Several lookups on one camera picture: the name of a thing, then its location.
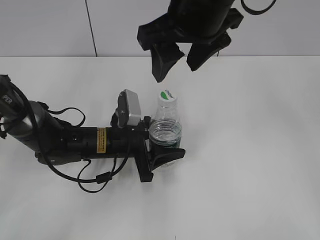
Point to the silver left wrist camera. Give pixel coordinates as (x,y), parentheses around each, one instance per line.
(128,109)

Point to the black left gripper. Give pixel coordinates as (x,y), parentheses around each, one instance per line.
(130,142)

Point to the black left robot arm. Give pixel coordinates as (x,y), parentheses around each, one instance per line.
(57,142)

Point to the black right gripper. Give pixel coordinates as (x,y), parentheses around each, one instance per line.
(161,35)

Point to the clear plastic water bottle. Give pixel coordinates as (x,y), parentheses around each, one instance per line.
(166,126)

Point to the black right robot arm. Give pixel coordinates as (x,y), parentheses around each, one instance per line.
(201,23)

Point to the white green bottle cap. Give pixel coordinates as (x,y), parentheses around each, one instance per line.
(166,98)

